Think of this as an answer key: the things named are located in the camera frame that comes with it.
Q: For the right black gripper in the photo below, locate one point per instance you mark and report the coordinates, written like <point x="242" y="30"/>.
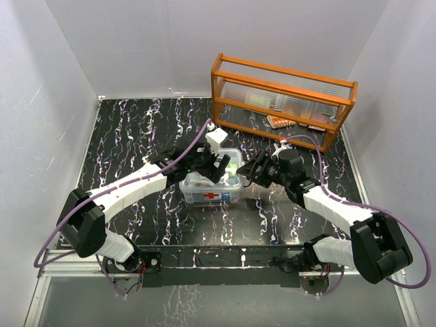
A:
<point x="251" y="169"/>

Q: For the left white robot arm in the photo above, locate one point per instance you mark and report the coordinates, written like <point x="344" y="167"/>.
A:
<point x="86" y="213"/>

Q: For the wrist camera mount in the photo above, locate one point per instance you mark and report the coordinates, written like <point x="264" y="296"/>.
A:
<point x="281" y="146"/>
<point x="215" y="136"/>

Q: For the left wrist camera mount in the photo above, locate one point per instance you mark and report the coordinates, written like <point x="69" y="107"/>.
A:
<point x="215" y="136"/>

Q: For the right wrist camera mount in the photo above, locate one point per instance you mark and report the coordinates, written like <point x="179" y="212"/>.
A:
<point x="281" y="146"/>

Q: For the orange wooden shelf rack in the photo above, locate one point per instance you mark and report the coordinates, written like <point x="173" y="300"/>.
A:
<point x="244" y="92"/>

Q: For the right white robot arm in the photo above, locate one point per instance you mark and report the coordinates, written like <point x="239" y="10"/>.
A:
<point x="376" y="247"/>

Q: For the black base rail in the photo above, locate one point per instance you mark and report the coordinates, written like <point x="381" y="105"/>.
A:
<point x="160" y="266"/>

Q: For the clear plastic box lid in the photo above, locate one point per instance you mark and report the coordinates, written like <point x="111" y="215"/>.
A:
<point x="195" y="182"/>

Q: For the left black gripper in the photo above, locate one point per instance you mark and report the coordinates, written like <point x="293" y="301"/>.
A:
<point x="218" y="172"/>

